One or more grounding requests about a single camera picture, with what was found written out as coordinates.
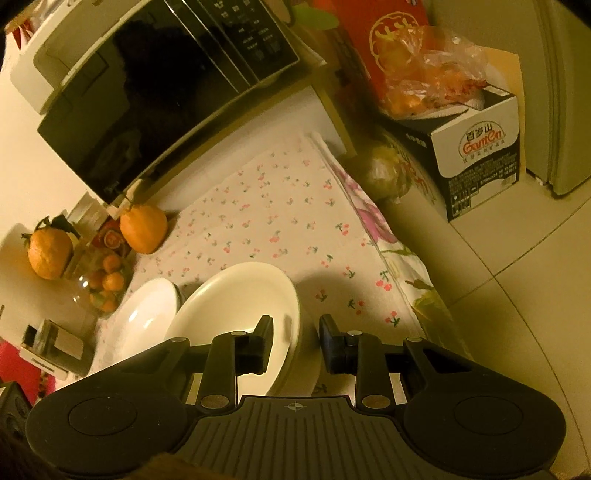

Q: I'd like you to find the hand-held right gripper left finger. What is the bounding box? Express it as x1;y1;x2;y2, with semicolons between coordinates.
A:
60;316;274;409

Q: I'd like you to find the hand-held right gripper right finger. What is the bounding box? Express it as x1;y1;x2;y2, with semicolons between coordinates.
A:
320;315;532;411

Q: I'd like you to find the cream bowl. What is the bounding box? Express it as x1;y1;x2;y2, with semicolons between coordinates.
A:
164;261;298;398

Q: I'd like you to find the white plate with swirl print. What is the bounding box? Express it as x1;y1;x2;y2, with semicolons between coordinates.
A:
112;278;182;370

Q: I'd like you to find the red patterned bag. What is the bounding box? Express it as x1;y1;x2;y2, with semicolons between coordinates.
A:
0;339;61;407

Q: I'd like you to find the white labelled box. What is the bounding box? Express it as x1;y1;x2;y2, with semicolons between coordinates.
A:
19;323;61;374

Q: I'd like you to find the dark jar with metal lid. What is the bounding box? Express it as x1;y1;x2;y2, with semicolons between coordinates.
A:
34;318;95;377

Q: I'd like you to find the white kitchen appliance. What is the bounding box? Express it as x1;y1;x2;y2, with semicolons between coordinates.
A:
0;224;100;352

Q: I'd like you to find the cherry print tablecloth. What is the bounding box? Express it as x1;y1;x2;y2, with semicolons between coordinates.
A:
88;134;416;398

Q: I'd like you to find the large-flower tablecloth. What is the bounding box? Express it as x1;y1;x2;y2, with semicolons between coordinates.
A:
314;134;467;352

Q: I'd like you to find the glass jar of kumquats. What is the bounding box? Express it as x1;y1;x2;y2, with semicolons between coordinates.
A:
69;240;134;319

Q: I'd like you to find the large orange with leaves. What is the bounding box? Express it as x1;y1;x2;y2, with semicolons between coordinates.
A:
21;217;75;280

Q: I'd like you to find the large orange with stem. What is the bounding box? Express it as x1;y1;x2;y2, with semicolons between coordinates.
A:
120;204;168;254

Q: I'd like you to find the yellowish round bundle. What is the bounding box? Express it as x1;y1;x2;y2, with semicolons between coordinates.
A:
358;145;414;201

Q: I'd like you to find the glass mug with orange print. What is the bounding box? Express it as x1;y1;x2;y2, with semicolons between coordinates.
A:
90;219;134;259

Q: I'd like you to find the stack of paper cups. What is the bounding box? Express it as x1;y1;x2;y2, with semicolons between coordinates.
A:
67;194;112;232

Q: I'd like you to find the black and white cardboard box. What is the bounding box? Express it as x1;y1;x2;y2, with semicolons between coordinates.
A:
374;85;527;223

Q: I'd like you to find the black microwave oven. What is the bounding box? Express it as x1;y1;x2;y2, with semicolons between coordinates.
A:
9;0;301;206

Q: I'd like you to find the plastic bag of oranges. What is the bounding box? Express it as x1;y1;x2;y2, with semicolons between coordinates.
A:
381;25;490;118

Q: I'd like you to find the red gift box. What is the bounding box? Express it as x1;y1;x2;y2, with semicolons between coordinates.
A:
330;0;432;104

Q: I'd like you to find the green and purple bag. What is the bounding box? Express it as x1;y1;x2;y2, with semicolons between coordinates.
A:
295;0;338;28

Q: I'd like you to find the refrigerator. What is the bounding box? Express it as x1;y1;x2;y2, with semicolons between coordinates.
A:
522;0;591;199

